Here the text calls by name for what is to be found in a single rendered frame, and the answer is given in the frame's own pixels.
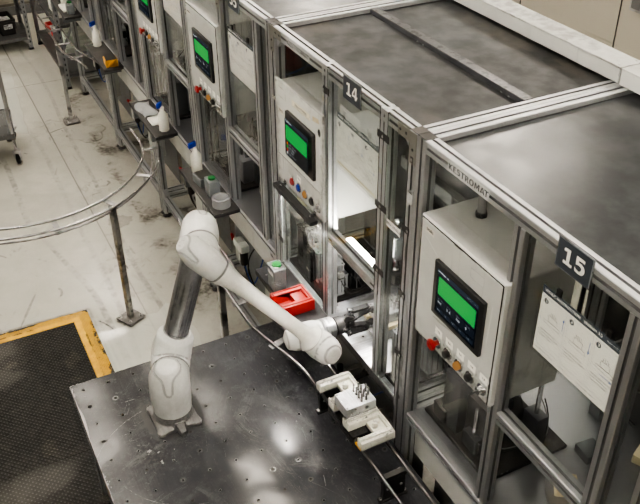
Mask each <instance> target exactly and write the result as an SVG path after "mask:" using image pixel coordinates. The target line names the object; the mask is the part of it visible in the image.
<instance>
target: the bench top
mask: <svg viewBox="0 0 640 504"><path fill-rule="evenodd" d="M269 344H270V343H269V342H267V341H266V340H265V339H264V338H262V337H261V336H260V335H259V334H258V333H257V332H256V331H254V330H253V329H252V328H251V329H248V330H245V331H242V332H238V333H235V334H232V335H229V336H226V337H223V338H220V339H217V340H213V341H210V342H207V343H204V344H201V345H198V346H195V347H192V354H191V359H190V370H189V371H190V381H191V395H192V405H193V407H194V409H195V411H196V413H197V415H198V416H199V417H200V418H201V419H202V423H201V424H200V425H196V426H191V427H189V428H186V431H187V435H186V436H184V437H182V436H181V435H180V434H179V433H178V431H177V432H175V433H172V434H169V435H167V436H166V437H164V438H159V437H158V431H157V429H156V426H155V424H154V422H153V420H152V418H151V416H150V415H149V414H148V413H147V410H146V408H147V407H148V406H151V405H152V403H151V398H150V393H149V383H148V378H149V372H150V370H151V361H148V362H145V363H142V364H139V365H136V366H133V367H130V368H127V369H123V370H120V371H117V372H114V373H111V374H108V375H104V376H101V377H98V378H95V379H92V380H89V381H86V382H83V383H80V384H76V385H73V386H70V387H69V388H70V391H71V394H72V397H73V399H74V402H75V405H76V407H77V410H78V413H79V415H80V418H81V421H82V423H83V426H84V429H85V431H86V434H87V437H88V439H89V442H90V445H91V447H92V450H93V453H94V455H95V458H96V461H97V463H98V466H99V469H100V471H101V474H102V477H103V479H104V482H105V485H106V487H107V490H108V492H109V495H110V498H111V501H112V503H113V504H380V503H379V502H378V500H377V498H379V497H381V483H380V482H379V480H378V475H377V473H376V472H375V470H374V469H373V468H372V466H371V465H370V463H369V462H368V461H367V459H366V458H365V456H364V455H363V454H362V452H361V451H360V450H359V449H358V447H357V446H356V445H353V446H352V444H351V443H350V441H349V440H348V439H347V437H346V436H345V434H344V433H343V432H342V430H341V429H340V427H339V426H338V425H337V423H336V422H335V420H334V419H333V418H332V416H331V415H330V413H329V412H325V413H322V414H320V415H318V414H317V413H316V409H319V402H318V395H317V393H316V392H315V389H316V388H315V387H314V385H313V384H312V383H311V381H310V380H309V378H308V377H307V376H306V374H305V373H304V372H303V371H302V370H301V369H300V368H299V367H298V366H297V365H296V364H295V363H294V362H293V361H291V360H290V359H289V358H288V357H287V356H285V355H284V354H283V353H281V352H280V351H279V350H278V349H276V348H274V349H271V348H270V347H269V346H268V345H269ZM279 347H280V348H282V349H283V350H284V351H285V352H287V353H288V354H289V355H291V356H292V357H293V358H294V359H295V360H296V361H298V362H299V363H300V364H301V365H302V366H303V367H304V368H305V369H306V370H307V372H308V373H309V374H310V375H311V377H312V378H313V379H314V381H315V382H318V381H320V380H323V379H326V378H329V377H332V376H334V375H333V373H332V372H331V371H330V369H329V368H328V367H327V366H326V365H325V364H321V363H320V362H318V361H316V360H315V359H313V358H311V357H310V356H309V355H308V354H307V353H306V352H305V351H302V350H300V351H292V350H288V349H287V347H286V345H285V343H283V344H281V345H279ZM108 380H110V381H111V382H110V383H107V381H108ZM88 405H92V407H91V408H88ZM365 451H366V453H367V454H368V455H369V457H370V458H371V460H372V461H373V462H374V464H375V465H376V466H377V468H378V469H379V471H380V472H381V473H382V475H383V474H385V473H388V472H390V471H393V470H395V469H397V468H400V467H402V464H401V463H400V462H399V461H398V459H397V458H396V457H395V455H394V454H393V453H392V451H391V450H390V449H389V447H388V446H387V445H386V443H382V444H380V445H377V446H375V447H372V448H370V449H367V450H365ZM405 487H406V490H407V493H406V494H403V495H401V496H399V498H400V500H401V501H402V502H403V504H431V503H430V501H429V500H428V499H427V498H426V496H425V495H424V494H423V492H422V491H421V490H420V488H419V487H418V486H417V484H416V483H415V482H414V480H413V479H412V478H411V476H410V475H409V474H408V473H407V474H406V476H405Z"/></svg>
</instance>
